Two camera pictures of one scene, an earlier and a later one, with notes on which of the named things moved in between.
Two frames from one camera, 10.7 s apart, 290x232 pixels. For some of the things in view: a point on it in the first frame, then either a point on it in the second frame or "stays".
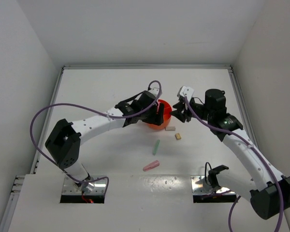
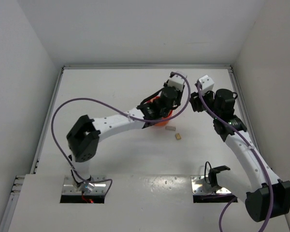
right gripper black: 181,116 -> 195,100
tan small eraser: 178,136 stays
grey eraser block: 169,128 stays
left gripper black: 156,119 -> 178,94
